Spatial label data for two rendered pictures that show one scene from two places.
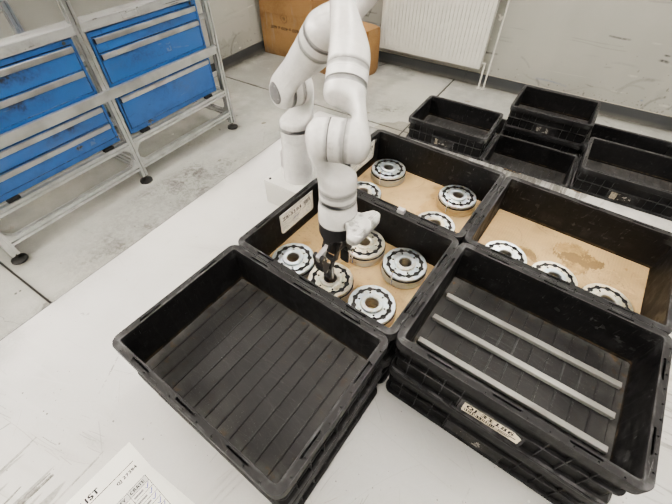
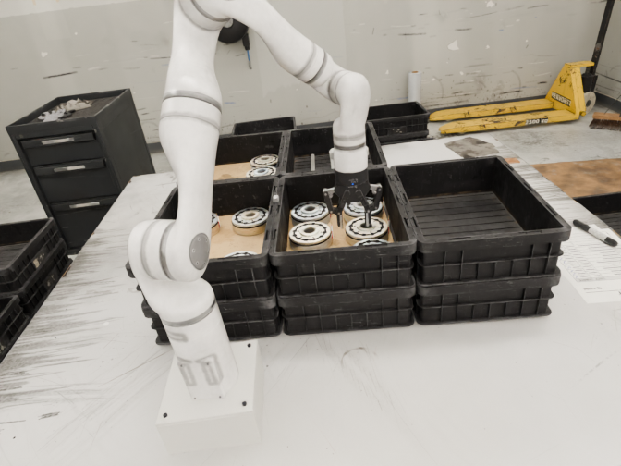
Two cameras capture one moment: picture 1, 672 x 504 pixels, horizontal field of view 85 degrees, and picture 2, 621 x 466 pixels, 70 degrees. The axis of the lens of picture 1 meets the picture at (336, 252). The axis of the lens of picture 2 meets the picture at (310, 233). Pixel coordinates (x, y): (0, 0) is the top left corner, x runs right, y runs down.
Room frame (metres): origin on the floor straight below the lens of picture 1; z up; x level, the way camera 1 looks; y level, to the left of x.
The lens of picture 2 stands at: (1.12, 0.72, 1.42)
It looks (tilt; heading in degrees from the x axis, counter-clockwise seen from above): 31 degrees down; 238
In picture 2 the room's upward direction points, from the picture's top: 7 degrees counter-clockwise
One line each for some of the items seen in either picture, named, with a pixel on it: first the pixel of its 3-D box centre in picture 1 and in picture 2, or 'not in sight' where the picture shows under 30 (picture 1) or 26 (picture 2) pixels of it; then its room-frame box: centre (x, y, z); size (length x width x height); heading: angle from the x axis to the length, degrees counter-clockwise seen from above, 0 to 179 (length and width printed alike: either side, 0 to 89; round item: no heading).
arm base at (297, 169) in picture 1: (297, 153); (201, 344); (0.99, 0.12, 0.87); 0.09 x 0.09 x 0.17; 51
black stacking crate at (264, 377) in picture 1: (256, 356); (464, 215); (0.32, 0.15, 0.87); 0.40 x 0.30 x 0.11; 54
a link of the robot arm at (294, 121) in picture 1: (294, 102); (174, 271); (1.00, 0.11, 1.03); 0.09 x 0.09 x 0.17; 38
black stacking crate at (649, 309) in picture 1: (562, 257); (240, 173); (0.57, -0.53, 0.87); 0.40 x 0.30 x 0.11; 54
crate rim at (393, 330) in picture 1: (348, 244); (337, 208); (0.56, -0.03, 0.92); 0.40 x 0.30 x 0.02; 54
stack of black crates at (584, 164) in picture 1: (608, 205); (20, 288); (1.34, -1.29, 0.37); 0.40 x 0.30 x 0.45; 58
